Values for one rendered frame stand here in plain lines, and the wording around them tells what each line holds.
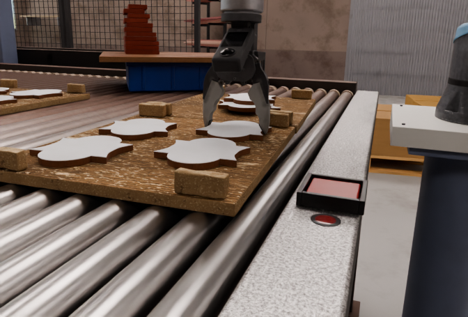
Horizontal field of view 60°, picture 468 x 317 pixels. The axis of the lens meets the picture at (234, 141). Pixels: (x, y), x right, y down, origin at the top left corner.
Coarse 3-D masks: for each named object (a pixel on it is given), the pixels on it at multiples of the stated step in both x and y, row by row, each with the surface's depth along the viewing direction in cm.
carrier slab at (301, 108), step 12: (180, 108) 98; (192, 108) 98; (288, 108) 102; (300, 108) 102; (312, 108) 110; (216, 120) 85; (228, 120) 85; (240, 120) 85; (252, 120) 86; (300, 120) 87
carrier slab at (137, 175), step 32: (96, 128) 74; (192, 128) 76; (288, 128) 78; (32, 160) 55; (128, 160) 56; (160, 160) 56; (256, 160) 57; (96, 192) 47; (128, 192) 45; (160, 192) 44
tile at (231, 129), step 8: (200, 128) 72; (208, 128) 72; (216, 128) 72; (224, 128) 72; (232, 128) 72; (240, 128) 72; (248, 128) 73; (256, 128) 73; (208, 136) 68; (216, 136) 67; (224, 136) 66; (232, 136) 67; (240, 136) 67; (248, 136) 68; (256, 136) 68
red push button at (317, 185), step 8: (312, 184) 50; (320, 184) 50; (328, 184) 50; (336, 184) 50; (344, 184) 50; (352, 184) 50; (320, 192) 47; (328, 192) 47; (336, 192) 47; (344, 192) 47; (352, 192) 47
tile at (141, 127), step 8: (136, 120) 78; (144, 120) 78; (152, 120) 78; (160, 120) 78; (104, 128) 70; (112, 128) 70; (120, 128) 70; (128, 128) 70; (136, 128) 71; (144, 128) 71; (152, 128) 71; (160, 128) 71; (168, 128) 74; (112, 136) 68; (120, 136) 66; (128, 136) 66; (136, 136) 66; (144, 136) 67; (152, 136) 69; (160, 136) 69
